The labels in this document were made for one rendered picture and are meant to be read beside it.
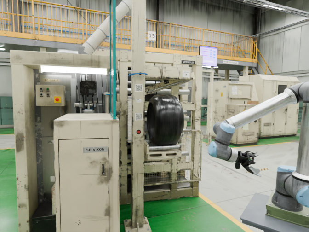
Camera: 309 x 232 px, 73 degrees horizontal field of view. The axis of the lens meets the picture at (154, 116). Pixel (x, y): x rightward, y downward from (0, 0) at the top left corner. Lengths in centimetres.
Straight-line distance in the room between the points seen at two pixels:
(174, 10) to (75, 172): 1251
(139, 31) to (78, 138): 127
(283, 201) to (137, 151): 131
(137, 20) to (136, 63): 41
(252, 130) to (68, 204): 619
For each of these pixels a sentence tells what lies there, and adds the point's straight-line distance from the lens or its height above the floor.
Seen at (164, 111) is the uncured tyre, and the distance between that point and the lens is 203.
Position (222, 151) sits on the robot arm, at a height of 109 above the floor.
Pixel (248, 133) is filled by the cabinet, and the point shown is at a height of 39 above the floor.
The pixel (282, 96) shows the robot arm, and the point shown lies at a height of 143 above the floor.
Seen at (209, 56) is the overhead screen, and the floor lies 260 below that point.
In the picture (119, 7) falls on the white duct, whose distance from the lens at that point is 258.
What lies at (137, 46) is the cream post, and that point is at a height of 192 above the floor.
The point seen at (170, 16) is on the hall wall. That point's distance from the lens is 1324.
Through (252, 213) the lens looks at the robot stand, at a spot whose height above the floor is 60.
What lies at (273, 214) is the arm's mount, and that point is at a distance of 180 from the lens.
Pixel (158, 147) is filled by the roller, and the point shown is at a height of 91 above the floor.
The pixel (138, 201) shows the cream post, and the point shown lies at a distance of 240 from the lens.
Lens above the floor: 141
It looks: 5 degrees down
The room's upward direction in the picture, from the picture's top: 1 degrees clockwise
